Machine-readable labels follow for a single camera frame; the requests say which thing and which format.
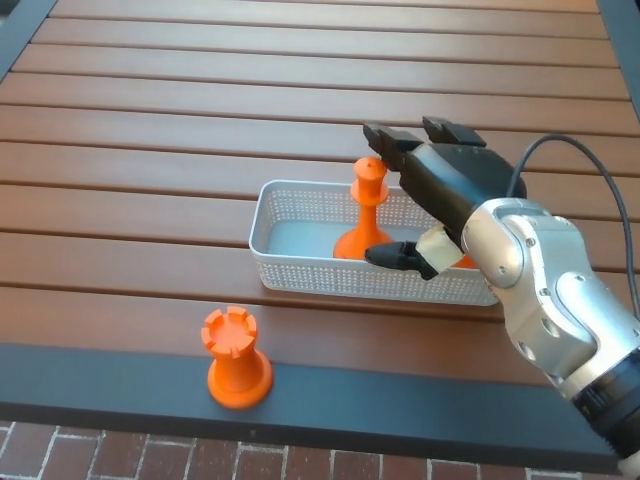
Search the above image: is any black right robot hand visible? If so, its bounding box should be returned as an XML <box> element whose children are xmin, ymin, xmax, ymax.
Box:
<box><xmin>362</xmin><ymin>115</ymin><xmax>530</xmax><ymax>281</ymax></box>

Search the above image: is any orange slender chess piece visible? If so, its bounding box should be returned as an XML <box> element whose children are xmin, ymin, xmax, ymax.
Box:
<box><xmin>333</xmin><ymin>156</ymin><xmax>396</xmax><ymax>262</ymax></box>

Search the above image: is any white perforated plastic basket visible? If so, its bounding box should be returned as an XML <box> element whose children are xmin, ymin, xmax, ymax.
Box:
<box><xmin>247</xmin><ymin>179</ymin><xmax>501</xmax><ymax>307</ymax></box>

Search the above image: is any orange rook chess piece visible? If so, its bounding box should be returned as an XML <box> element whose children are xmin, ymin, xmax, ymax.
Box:
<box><xmin>201</xmin><ymin>305</ymin><xmax>275</xmax><ymax>410</ymax></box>

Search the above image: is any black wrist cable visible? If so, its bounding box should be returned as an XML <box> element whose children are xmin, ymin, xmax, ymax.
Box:
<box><xmin>507</xmin><ymin>133</ymin><xmax>640</xmax><ymax>321</ymax></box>

